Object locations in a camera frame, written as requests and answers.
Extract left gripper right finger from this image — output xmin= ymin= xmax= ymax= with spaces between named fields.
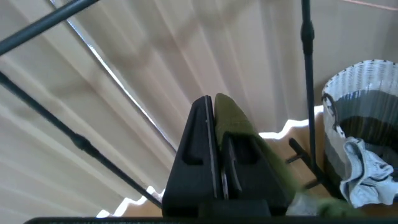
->
xmin=220 ymin=132 xmax=290 ymax=217

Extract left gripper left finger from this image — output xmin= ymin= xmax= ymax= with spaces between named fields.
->
xmin=161 ymin=95 xmax=223 ymax=218

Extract green printed shirt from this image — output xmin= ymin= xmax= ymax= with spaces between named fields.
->
xmin=213 ymin=92 xmax=364 ymax=218

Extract black clothes rack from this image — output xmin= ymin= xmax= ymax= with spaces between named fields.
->
xmin=0 ymin=0 xmax=348 ymax=210

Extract white laundry basket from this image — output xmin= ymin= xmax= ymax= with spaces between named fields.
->
xmin=321 ymin=58 xmax=398 ymax=203

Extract pink clothes hanger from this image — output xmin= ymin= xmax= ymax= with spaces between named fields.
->
xmin=340 ymin=0 xmax=398 ymax=12

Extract pale grey shorts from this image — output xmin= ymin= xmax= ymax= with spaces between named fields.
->
xmin=338 ymin=136 xmax=398 ymax=208

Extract beige curtain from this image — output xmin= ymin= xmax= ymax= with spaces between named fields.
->
xmin=0 ymin=0 xmax=398 ymax=218

